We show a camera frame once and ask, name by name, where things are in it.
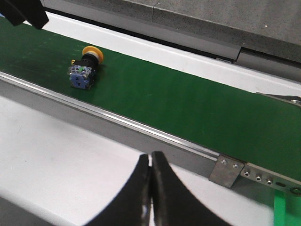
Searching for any green conveyor belt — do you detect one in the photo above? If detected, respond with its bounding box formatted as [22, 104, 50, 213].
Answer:
[0, 18, 301, 180]

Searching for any yellow push button switch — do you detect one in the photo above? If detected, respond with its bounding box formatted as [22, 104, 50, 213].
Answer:
[68, 46, 104, 89]

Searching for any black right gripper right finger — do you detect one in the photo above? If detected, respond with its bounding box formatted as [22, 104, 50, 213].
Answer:
[151, 151, 228, 226]

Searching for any aluminium conveyor frame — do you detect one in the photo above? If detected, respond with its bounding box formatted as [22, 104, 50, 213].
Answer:
[0, 73, 301, 196]

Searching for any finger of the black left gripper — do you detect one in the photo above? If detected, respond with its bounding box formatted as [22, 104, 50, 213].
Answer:
[0, 0, 49, 29]

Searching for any grey speckled stone counter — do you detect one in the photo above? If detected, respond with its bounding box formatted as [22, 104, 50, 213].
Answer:
[40, 0, 301, 83]

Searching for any green strap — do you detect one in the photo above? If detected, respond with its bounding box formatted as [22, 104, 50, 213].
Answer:
[272, 189, 301, 226]

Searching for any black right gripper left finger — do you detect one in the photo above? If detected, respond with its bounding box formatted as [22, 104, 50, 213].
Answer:
[86, 154, 151, 226]

